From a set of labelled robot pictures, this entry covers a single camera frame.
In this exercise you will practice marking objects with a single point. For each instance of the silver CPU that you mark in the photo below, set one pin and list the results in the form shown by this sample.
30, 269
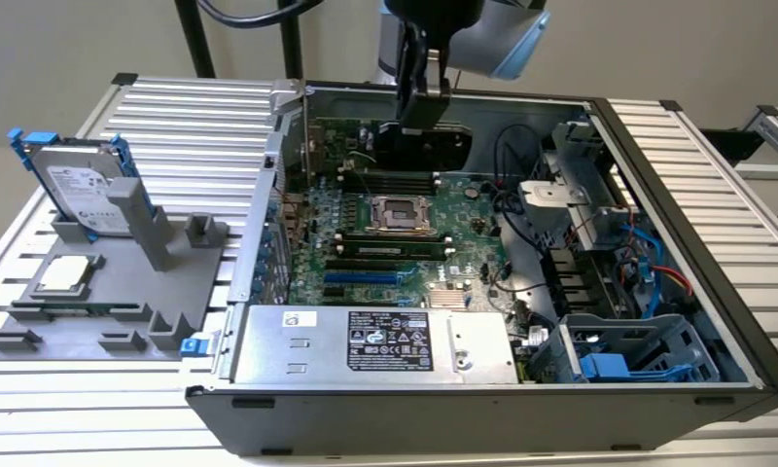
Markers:
68, 275

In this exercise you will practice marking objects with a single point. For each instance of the black open PC case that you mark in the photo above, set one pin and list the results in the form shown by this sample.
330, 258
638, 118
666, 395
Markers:
428, 418

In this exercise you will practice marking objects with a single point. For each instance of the blue disk bay latch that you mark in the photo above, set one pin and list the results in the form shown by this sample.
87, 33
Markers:
604, 366

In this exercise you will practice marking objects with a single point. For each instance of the silver finned heat sink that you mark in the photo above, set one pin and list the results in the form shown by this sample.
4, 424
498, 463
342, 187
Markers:
450, 299

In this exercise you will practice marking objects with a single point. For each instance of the green RAM stick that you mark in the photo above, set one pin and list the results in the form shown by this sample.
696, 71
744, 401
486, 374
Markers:
390, 250
71, 307

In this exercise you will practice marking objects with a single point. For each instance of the black RAM slots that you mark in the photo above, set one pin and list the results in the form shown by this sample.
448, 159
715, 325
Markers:
392, 184

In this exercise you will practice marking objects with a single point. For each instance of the grey disk bay cage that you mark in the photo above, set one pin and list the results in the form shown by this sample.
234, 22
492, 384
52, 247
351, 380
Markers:
675, 331

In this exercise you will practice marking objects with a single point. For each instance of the blue plastic case latch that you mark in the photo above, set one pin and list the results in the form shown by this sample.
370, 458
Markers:
194, 346

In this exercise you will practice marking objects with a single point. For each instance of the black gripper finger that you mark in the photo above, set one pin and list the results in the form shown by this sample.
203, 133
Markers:
422, 109

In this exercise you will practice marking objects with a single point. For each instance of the hard disk in blue carrier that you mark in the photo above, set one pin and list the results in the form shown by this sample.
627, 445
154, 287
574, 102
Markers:
71, 180

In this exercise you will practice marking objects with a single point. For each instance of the grey parts rack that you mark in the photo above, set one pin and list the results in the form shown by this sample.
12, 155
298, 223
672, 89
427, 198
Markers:
168, 292

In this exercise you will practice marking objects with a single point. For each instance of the black metal pole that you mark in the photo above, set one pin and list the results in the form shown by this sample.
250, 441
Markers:
294, 53
195, 44

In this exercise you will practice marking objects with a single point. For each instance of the silver metal drive cage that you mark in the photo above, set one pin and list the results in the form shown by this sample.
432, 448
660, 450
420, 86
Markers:
571, 194

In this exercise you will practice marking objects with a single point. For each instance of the CPU socket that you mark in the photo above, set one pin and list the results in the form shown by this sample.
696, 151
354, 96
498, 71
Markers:
396, 214

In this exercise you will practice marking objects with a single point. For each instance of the black table corner cap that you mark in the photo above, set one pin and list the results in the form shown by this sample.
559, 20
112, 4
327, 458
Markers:
670, 105
126, 79

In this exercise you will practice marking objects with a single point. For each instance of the green graphics card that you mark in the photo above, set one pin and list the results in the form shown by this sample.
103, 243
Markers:
338, 141

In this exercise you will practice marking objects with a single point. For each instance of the blue expansion slot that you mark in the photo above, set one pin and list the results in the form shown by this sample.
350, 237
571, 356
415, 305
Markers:
360, 279

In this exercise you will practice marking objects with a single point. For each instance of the silver power supply unit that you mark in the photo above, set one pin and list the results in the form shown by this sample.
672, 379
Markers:
299, 360

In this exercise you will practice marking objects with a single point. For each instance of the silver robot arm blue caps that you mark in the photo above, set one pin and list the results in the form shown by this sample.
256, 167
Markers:
494, 44

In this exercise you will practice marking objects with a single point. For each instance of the green motherboard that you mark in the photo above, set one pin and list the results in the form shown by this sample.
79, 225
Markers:
460, 233

